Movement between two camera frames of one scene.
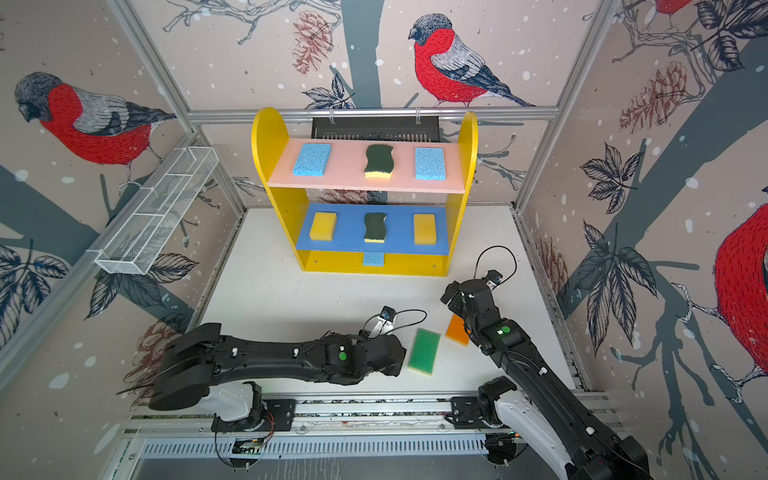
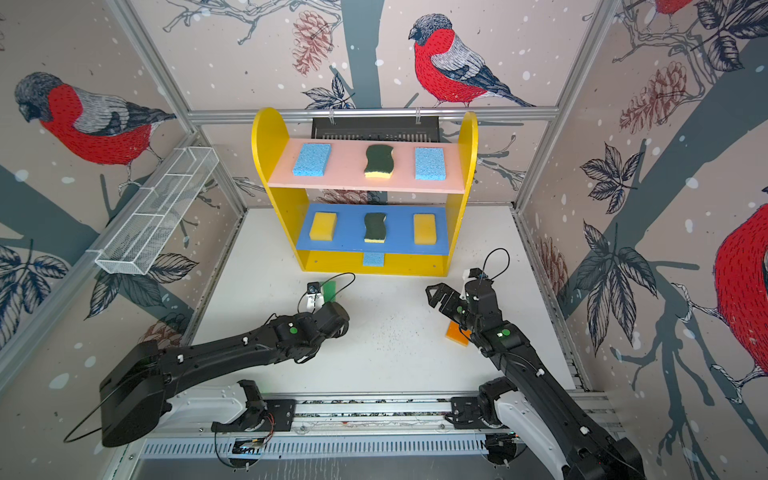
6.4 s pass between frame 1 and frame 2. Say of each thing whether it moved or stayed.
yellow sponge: stayed
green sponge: moved
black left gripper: moved
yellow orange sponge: stayed
